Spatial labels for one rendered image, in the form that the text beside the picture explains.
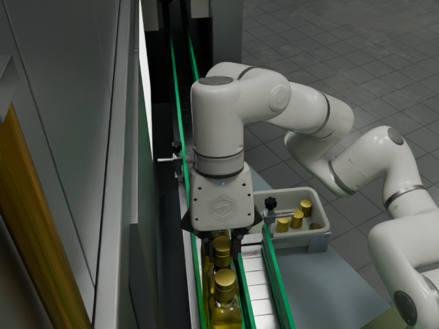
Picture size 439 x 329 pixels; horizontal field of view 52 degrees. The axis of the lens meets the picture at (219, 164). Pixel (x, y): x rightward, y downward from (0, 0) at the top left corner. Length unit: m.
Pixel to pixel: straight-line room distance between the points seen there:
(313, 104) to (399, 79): 2.93
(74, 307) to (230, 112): 0.41
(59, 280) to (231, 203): 0.47
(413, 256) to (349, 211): 1.65
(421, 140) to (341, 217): 0.90
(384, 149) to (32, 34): 0.73
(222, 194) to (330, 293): 0.63
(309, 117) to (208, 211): 0.24
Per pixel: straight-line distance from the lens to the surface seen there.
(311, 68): 3.69
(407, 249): 0.86
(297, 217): 1.31
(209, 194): 0.69
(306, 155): 0.91
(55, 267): 0.25
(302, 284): 1.25
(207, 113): 0.63
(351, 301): 1.25
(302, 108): 0.80
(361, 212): 2.52
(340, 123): 0.87
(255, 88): 0.65
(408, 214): 0.92
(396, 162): 0.94
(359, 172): 0.94
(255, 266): 1.11
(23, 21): 0.32
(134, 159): 0.71
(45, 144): 0.33
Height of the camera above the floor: 1.77
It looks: 41 degrees down
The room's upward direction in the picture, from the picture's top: straight up
